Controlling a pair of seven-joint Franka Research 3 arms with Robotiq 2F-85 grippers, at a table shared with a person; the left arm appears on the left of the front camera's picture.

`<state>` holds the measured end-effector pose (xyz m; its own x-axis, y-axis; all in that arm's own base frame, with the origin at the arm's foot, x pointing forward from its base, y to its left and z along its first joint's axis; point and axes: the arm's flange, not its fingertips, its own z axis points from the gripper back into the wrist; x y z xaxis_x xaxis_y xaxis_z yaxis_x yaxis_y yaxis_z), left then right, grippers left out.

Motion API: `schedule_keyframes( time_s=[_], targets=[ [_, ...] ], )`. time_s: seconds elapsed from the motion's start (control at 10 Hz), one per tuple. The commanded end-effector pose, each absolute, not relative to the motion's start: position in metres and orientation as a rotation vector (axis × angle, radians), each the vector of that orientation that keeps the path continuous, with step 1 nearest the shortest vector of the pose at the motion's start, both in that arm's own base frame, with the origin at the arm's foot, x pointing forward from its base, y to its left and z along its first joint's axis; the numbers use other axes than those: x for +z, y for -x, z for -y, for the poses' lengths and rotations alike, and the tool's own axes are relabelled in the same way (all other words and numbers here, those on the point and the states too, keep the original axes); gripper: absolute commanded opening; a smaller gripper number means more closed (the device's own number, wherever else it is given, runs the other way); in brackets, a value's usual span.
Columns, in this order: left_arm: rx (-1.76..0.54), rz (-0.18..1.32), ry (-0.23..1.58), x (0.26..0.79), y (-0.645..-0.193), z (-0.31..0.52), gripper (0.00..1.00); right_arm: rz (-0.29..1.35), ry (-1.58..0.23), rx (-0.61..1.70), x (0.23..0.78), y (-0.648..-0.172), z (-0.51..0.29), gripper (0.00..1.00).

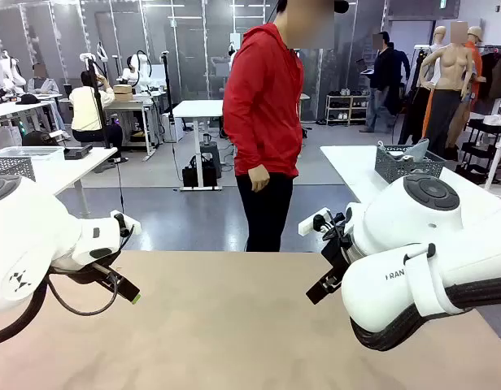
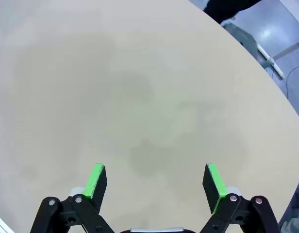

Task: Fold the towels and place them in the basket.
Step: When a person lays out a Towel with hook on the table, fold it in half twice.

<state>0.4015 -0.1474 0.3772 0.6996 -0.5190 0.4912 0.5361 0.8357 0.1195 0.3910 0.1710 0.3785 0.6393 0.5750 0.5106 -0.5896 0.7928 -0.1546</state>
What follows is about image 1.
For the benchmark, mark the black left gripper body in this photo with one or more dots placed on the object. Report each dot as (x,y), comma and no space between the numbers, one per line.
(85,274)

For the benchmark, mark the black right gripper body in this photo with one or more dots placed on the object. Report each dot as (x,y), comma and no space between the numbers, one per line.
(336,254)

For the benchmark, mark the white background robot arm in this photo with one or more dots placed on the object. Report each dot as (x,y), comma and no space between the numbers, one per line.
(14,77)
(140,73)

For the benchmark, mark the person's right forearm red sleeve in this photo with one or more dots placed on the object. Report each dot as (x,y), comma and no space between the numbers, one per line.
(250,142)

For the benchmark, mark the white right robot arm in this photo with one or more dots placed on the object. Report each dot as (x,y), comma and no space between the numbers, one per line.
(417,227)

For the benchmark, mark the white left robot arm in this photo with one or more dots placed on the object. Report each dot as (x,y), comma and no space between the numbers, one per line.
(35,227)

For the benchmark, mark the person's right hand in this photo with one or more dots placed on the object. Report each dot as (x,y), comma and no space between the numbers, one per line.
(260,178)

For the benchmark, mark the black flat device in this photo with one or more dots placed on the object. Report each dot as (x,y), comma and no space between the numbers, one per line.
(77,153)

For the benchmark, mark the black bag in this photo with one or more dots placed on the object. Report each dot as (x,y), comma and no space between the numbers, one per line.
(193,174)

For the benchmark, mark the clear plastic box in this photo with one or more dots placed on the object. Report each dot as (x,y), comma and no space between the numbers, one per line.
(31,152)

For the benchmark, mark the wooden shoe shelf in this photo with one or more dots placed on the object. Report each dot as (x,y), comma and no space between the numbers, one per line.
(348,109)

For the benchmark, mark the grey plastic stool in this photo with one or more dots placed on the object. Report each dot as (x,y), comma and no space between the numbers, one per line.
(212,158)

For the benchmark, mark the seated person in cream top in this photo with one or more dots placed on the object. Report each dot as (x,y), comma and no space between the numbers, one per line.
(88,109)

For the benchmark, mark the white computer case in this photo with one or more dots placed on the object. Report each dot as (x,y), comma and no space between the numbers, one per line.
(173,128)

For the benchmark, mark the person in red jacket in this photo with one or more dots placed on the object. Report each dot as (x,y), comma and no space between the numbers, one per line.
(267,101)

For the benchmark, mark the small dark jug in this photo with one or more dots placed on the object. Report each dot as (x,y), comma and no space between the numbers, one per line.
(207,140)

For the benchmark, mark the white desk with boxes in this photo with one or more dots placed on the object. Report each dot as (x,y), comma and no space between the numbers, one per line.
(128,103)

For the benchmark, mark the cardboard box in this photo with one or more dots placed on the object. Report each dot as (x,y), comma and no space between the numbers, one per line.
(123,96)
(122,88)

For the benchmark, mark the white background desk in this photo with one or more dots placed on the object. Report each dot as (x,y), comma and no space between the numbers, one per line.
(14,106)

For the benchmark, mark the black cap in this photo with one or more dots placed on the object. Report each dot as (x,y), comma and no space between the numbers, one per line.
(27,98)

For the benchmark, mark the grey laptop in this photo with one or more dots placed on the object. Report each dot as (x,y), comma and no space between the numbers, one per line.
(368,72)

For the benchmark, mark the black rolling cart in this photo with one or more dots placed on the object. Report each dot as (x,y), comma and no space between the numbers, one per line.
(478,134)

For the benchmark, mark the man in dark jacket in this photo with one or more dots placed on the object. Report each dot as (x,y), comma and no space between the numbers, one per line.
(386,69)

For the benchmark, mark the seated person in grey top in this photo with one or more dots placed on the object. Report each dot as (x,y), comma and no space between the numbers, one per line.
(43,85)

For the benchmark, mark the white standing desk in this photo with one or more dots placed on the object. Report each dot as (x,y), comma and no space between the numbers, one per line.
(197,107)

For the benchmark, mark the beige mannequin with black skirt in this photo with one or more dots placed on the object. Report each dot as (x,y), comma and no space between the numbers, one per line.
(451,81)

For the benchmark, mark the black pole stand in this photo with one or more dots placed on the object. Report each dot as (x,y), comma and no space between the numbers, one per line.
(166,81)

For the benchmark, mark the black tripod with white head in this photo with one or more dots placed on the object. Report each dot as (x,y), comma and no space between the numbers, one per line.
(88,57)

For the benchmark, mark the black tripod with phone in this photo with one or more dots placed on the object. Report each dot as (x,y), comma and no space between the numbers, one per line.
(422,46)

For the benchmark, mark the clothes rack with dark garments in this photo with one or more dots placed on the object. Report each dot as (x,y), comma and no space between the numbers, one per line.
(494,77)

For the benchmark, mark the white mannequin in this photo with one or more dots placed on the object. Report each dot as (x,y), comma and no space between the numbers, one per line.
(439,38)

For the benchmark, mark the mannequin with beige hat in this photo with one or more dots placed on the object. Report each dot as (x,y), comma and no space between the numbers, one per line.
(475,34)

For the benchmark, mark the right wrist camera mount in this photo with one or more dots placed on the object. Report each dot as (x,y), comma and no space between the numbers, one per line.
(309,225)

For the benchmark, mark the white metal frame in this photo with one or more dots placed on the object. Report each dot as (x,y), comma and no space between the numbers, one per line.
(498,154)

